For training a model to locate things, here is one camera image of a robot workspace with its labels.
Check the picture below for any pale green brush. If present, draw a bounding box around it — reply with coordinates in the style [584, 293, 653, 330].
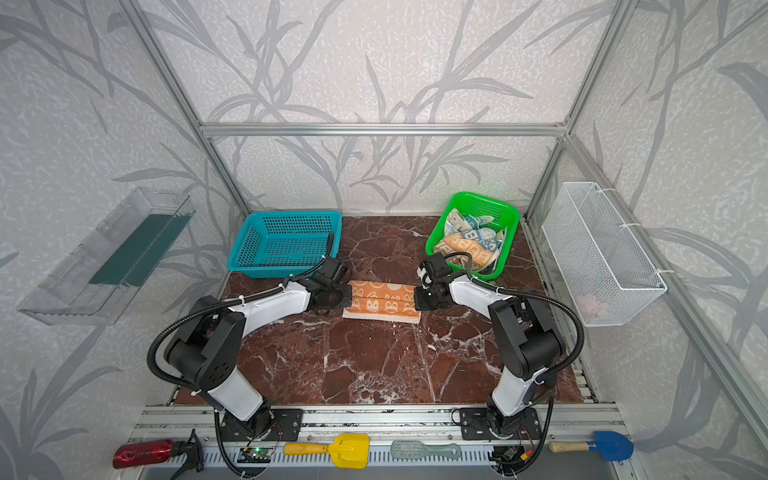
[390, 440, 463, 460]

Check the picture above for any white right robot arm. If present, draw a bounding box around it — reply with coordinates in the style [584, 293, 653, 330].
[414, 253, 584, 441]

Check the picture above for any controller board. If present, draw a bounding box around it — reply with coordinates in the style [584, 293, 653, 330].
[237, 446, 275, 464]
[489, 445, 535, 466]

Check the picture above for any clear plastic wall tray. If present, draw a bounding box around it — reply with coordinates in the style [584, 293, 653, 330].
[18, 187, 195, 326]

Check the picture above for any orange beige lettered towel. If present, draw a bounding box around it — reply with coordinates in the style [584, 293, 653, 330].
[434, 233, 500, 272]

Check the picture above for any yellow toy shovel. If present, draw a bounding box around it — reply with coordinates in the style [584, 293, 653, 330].
[283, 433, 370, 470]

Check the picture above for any teal plastic basket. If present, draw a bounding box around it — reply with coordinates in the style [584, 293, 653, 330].
[227, 210, 342, 279]

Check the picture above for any blue toy shovel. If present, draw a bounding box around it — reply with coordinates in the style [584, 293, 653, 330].
[549, 431, 634, 462]

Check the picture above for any aluminium frame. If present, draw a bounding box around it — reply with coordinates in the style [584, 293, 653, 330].
[119, 0, 768, 445]

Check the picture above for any right controller board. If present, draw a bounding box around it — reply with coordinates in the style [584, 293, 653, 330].
[489, 445, 535, 466]

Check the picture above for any pink object in wire basket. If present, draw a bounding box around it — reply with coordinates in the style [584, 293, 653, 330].
[576, 294, 605, 317]

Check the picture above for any red bottle with black trigger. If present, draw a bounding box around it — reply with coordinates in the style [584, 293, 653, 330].
[112, 429, 204, 480]

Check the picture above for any left controller board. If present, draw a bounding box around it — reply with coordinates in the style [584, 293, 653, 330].
[237, 446, 275, 464]

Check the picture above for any orange bunny towel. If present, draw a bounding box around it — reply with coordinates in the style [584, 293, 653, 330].
[342, 280, 421, 324]

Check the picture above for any white wire wall basket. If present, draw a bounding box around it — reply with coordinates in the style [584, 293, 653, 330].
[542, 182, 667, 327]

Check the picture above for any blue bunny towel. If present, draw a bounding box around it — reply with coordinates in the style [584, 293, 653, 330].
[443, 208, 506, 254]

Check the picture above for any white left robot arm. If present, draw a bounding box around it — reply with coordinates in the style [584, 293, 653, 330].
[146, 233, 352, 439]

